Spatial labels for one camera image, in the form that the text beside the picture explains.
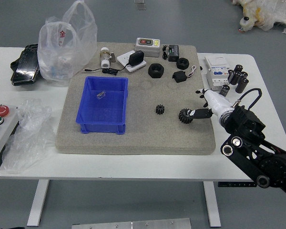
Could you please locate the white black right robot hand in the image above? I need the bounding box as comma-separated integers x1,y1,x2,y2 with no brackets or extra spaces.
187,88,234,119

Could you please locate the large black gear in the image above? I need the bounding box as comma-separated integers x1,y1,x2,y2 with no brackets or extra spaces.
178,108,194,124

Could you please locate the small black gear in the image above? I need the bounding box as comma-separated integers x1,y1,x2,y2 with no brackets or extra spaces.
155,104,166,116

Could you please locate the small black hex nut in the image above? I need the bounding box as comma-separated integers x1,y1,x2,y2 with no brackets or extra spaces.
176,58,190,70

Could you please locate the large black hex nut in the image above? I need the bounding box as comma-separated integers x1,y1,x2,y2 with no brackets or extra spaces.
148,63,165,79

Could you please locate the grey button control box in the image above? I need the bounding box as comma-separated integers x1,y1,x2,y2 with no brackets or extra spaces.
0,104,20,171

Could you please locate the blue plastic box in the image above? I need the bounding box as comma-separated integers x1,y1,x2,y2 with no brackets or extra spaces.
75,76,129,135

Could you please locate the white circuit breaker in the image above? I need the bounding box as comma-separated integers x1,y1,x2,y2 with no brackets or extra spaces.
204,62,231,91

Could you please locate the white table leg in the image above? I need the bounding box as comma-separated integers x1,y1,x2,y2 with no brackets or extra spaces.
203,181,222,228
26,179,50,227

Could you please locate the black device with green label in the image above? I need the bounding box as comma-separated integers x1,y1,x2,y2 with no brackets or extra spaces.
162,44,181,62

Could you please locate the black table control panel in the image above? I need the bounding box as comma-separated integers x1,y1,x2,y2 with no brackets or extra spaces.
218,182,257,187

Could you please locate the grey-brown mat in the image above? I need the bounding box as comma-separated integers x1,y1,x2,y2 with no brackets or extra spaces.
55,42,217,156

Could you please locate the crumpled clear plastic bag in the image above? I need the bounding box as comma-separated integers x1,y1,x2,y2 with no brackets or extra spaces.
1,98,57,174

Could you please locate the black power adapter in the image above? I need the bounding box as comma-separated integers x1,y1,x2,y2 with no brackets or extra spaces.
129,50,145,67

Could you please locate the plastic-wrapped stuffed toy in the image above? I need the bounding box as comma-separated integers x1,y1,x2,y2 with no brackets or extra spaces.
231,0,286,38

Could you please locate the brass valve with white fittings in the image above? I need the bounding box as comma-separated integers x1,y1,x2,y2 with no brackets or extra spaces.
99,47,117,69

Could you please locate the white plastic bag red print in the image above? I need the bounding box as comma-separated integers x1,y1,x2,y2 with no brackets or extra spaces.
37,0,98,87

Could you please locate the white switch panel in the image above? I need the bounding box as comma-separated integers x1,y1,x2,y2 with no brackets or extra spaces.
204,56,229,68

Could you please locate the black module with thin wires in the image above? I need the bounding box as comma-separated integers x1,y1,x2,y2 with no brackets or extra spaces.
172,65,198,83

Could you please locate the grey push-button switch box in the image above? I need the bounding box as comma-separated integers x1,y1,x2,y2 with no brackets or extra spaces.
134,37,162,58

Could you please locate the white wall socket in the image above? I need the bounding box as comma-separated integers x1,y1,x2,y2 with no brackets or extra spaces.
116,50,147,73

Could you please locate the black adapter cable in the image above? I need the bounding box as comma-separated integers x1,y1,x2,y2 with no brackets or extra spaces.
82,62,132,76

